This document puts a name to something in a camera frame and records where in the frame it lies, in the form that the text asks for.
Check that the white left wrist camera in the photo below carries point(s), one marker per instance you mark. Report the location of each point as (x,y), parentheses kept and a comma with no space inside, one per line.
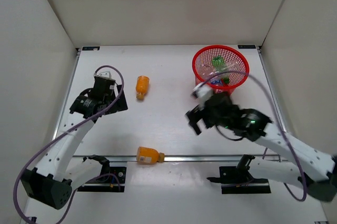
(103,75)

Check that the orange juice bottle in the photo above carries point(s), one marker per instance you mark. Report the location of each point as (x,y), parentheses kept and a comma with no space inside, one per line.
(142,87)
(149,156)

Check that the dark label sticker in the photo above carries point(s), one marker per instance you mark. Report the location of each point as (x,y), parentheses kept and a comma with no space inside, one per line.
(246,47)
(90,48)

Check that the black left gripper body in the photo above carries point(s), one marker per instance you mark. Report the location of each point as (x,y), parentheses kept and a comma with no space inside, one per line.
(110,99)

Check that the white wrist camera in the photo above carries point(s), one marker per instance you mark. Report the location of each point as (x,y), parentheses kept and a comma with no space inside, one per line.
(103,75)
(202,92)

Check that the dark label sticker right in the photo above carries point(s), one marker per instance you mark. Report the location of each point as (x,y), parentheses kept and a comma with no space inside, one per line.
(246,47)

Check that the green plastic soda bottle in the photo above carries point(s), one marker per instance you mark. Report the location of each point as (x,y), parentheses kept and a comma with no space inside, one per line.
(219,66)

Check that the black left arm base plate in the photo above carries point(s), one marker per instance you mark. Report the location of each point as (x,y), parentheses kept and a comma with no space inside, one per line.
(110,183)

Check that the large clear plastic bottle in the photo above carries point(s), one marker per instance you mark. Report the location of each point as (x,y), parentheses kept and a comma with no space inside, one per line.
(211,69)

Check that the red mesh plastic bin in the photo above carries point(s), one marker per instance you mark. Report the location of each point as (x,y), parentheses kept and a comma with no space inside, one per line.
(236,77)

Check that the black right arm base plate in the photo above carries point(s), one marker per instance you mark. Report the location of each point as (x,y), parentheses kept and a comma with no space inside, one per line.
(236,180)

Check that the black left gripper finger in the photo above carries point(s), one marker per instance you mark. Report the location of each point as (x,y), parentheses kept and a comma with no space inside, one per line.
(121,102)
(115,108)

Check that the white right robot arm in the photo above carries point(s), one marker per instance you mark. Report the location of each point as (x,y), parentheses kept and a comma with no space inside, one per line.
(306,168)

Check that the dark label sticker left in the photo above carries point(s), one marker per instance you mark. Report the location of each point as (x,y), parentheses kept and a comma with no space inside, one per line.
(90,48)

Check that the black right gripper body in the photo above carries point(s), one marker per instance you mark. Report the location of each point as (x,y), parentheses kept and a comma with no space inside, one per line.
(211,117)

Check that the aluminium table left rail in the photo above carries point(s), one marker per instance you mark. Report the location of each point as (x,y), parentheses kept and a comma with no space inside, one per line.
(66,87)

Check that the blue label water bottle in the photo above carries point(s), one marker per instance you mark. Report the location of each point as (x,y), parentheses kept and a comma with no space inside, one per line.
(217,81)

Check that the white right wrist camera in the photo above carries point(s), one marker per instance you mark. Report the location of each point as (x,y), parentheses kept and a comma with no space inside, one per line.
(202,92)

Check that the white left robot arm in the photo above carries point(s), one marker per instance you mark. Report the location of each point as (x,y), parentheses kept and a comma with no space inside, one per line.
(51,181)

